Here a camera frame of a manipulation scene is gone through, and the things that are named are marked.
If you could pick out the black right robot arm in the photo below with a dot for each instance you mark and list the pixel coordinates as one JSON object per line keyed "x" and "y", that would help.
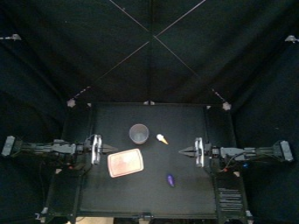
{"x": 255, "y": 152}

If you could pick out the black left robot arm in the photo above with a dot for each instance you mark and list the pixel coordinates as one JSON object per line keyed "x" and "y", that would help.
{"x": 43, "y": 148}

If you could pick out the toy ice cream cone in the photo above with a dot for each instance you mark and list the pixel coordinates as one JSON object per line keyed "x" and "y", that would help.
{"x": 161, "y": 138}

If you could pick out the pink cutting board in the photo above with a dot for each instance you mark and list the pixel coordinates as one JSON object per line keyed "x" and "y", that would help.
{"x": 125, "y": 162}

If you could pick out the purple toy eggplant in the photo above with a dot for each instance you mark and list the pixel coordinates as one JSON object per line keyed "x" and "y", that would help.
{"x": 169, "y": 180}

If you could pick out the white label sticker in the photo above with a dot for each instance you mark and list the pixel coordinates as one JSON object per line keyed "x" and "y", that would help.
{"x": 230, "y": 199}

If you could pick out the grey frame corner bracket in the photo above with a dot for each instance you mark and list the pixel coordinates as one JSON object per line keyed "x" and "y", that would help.
{"x": 226, "y": 106}
{"x": 71, "y": 102}

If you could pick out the grey frame centre bracket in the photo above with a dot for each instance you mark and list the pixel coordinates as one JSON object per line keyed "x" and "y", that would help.
{"x": 148, "y": 102}

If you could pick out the grey frame clamp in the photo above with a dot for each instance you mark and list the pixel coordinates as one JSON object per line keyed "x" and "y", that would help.
{"x": 291, "y": 38}
{"x": 11, "y": 37}

